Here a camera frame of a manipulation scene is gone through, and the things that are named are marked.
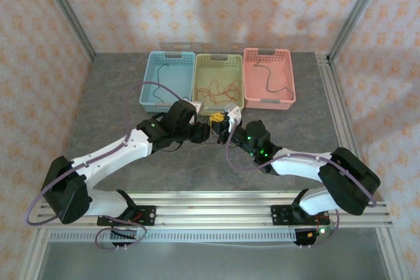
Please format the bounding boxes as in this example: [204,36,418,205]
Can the orange cable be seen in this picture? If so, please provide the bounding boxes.
[196,79,243,109]

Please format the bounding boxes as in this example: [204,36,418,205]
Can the blue perforated plastic basket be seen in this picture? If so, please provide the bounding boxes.
[140,50,197,113]

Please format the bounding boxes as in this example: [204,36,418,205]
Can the yellow perforated plastic basket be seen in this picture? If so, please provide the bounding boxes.
[192,53,245,117]

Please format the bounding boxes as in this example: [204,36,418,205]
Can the pink perforated plastic basket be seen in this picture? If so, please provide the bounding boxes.
[243,47,297,110]

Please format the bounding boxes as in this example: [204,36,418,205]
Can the black connector box with LED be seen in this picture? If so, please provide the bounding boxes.
[293,226,332,248]

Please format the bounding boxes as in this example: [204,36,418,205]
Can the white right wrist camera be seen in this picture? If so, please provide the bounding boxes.
[224,104,243,130]

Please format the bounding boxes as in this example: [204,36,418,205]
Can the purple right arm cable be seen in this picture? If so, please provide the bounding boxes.
[225,122,378,209]

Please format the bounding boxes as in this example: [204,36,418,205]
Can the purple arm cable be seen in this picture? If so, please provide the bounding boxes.
[225,122,378,209]
[25,81,190,226]

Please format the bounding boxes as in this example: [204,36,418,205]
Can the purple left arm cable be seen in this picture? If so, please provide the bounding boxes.
[25,81,190,226]

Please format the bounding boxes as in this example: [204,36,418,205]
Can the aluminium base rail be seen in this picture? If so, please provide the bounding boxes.
[32,190,393,229]

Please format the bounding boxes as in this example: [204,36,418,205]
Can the aluminium side rail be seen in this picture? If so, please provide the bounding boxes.
[316,53,373,195]

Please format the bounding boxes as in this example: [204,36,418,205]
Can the slotted cable duct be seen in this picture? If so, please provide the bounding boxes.
[49,229,296,244]

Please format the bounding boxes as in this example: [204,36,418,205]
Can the purple looped cable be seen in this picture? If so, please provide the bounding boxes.
[94,216,149,252]

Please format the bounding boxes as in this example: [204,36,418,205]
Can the aluminium frame post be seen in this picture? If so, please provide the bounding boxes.
[35,0,96,62]
[327,0,390,62]

